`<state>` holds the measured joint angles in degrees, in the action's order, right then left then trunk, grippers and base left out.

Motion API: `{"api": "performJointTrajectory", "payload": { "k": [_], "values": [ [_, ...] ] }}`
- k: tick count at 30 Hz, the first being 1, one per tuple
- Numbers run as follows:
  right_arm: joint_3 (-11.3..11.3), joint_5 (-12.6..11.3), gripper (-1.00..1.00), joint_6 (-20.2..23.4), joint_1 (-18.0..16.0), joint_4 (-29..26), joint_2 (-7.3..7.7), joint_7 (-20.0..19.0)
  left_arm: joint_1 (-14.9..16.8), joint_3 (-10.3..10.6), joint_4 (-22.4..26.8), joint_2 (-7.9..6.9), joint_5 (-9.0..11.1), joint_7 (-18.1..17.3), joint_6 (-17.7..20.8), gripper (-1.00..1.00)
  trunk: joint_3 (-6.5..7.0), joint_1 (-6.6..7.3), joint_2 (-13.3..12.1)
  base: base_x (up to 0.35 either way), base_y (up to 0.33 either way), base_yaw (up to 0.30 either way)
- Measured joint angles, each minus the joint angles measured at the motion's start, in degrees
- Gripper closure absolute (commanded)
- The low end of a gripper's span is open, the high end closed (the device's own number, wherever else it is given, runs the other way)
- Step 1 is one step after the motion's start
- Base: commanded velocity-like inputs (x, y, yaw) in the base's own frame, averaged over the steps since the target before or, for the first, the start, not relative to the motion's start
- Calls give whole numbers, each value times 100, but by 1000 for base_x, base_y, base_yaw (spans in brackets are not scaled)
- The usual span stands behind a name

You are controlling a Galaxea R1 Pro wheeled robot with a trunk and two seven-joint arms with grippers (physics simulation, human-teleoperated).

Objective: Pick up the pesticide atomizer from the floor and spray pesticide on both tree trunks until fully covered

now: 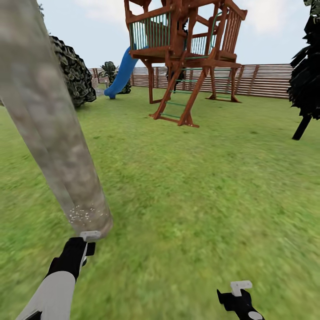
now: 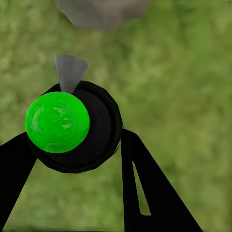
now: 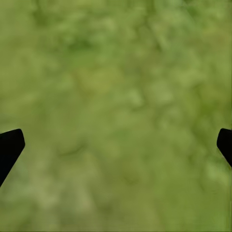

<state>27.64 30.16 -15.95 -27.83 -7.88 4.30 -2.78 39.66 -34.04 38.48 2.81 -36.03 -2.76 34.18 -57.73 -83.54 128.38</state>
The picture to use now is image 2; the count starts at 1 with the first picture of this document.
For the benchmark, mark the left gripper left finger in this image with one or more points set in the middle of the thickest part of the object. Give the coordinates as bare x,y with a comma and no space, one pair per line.
16,162

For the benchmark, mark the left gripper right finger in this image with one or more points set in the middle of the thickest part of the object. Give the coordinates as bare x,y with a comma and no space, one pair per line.
168,212

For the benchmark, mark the tree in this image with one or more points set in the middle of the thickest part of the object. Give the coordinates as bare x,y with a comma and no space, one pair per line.
102,15

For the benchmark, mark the pesticide atomizer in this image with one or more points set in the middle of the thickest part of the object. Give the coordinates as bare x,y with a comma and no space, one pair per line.
75,126

